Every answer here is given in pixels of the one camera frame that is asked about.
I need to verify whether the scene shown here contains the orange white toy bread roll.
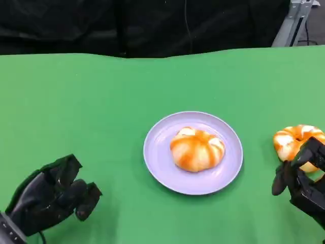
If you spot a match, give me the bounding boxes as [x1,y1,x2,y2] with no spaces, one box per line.
[273,124,325,173]
[170,126,226,173]

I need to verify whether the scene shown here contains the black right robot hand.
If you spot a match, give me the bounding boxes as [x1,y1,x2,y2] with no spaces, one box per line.
[271,136,325,231]

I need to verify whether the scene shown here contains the green table cloth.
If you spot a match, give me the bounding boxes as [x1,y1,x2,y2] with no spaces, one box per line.
[0,45,325,244]

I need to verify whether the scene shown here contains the black cable by frame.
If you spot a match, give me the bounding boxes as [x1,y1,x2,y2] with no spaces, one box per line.
[297,19,318,46]

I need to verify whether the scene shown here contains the grey metal frame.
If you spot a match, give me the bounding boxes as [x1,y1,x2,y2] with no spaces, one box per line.
[271,0,318,48]

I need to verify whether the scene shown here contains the lilac plate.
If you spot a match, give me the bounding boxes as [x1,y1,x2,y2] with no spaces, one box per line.
[143,110,244,196]

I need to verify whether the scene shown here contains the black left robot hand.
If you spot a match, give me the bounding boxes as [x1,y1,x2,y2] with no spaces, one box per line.
[5,154,103,237]

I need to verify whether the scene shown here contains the black backdrop curtain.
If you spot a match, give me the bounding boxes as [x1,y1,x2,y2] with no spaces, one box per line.
[0,0,291,59]

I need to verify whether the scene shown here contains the thin cable on curtain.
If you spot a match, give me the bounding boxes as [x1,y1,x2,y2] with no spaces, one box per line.
[184,0,192,39]

